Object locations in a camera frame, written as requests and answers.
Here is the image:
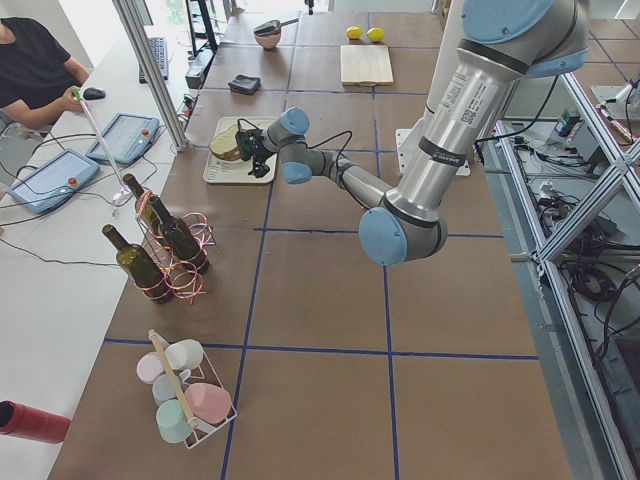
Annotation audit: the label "yellow lemon right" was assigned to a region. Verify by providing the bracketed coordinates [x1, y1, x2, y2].
[366, 27, 385, 43]

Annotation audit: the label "white pedestal column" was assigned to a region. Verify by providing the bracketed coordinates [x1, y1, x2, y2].
[396, 0, 464, 176]

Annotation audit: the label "black keyboard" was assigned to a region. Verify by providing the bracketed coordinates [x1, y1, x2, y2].
[148, 37, 169, 80]

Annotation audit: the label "blue teach pendant far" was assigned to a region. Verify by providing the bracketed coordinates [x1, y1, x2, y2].
[102, 113, 160, 167]

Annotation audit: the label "white bear tray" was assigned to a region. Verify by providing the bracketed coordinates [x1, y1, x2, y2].
[203, 116, 276, 184]

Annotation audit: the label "pink cup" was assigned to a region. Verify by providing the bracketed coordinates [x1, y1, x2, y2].
[184, 383, 232, 424]

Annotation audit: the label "metal scoop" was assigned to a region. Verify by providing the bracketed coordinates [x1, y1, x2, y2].
[253, 19, 298, 37]

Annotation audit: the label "copper wire bottle rack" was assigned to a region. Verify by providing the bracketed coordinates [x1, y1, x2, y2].
[135, 189, 215, 302]

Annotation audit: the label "wooden cutting board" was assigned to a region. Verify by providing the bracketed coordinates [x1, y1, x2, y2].
[340, 45, 394, 87]

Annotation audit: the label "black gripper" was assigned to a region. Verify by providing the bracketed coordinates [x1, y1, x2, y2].
[248, 130, 274, 179]

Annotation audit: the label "yellow lemon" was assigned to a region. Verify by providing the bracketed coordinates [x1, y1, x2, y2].
[345, 26, 363, 40]
[366, 27, 385, 43]

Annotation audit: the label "aluminium frame post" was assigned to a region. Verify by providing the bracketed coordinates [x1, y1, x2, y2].
[113, 0, 188, 152]

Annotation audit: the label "pink bowl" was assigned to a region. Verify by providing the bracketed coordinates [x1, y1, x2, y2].
[254, 28, 281, 50]

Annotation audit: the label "blue teach pendant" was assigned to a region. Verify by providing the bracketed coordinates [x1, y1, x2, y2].
[102, 113, 160, 167]
[9, 149, 99, 214]

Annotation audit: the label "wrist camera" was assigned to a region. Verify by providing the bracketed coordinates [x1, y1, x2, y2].
[235, 130, 253, 161]

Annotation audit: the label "grey blue cup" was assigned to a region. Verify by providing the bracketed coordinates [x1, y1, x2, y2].
[152, 374, 177, 406]

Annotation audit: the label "seated person black shirt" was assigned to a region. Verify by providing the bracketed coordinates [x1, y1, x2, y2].
[1, 17, 89, 130]

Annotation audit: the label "black computer mouse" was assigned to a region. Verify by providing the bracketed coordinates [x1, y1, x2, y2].
[82, 87, 106, 101]

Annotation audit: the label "mint green cup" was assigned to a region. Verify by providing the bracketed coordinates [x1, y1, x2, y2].
[156, 399, 193, 444]

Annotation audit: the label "blue teach pendant near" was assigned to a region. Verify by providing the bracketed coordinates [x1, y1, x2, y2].
[9, 149, 99, 214]

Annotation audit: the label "lilac cup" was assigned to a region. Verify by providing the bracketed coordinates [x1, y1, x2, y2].
[136, 352, 165, 385]

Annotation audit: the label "white cup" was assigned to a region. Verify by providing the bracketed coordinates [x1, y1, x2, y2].
[164, 339, 204, 370]

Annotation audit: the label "yellow lemon left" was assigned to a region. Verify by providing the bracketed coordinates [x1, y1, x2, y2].
[345, 26, 363, 40]

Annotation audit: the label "red cylinder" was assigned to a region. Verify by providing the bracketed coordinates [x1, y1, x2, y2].
[1, 400, 71, 444]

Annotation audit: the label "dark green wine bottle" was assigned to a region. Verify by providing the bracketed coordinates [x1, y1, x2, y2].
[102, 224, 174, 304]

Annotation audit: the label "pink striped stick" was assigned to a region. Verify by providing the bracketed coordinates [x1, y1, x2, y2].
[71, 87, 131, 208]

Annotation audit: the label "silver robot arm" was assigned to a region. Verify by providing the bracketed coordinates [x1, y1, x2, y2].
[237, 0, 590, 265]

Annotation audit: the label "grey folded cloth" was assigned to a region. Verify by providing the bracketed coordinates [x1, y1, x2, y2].
[227, 74, 261, 95]

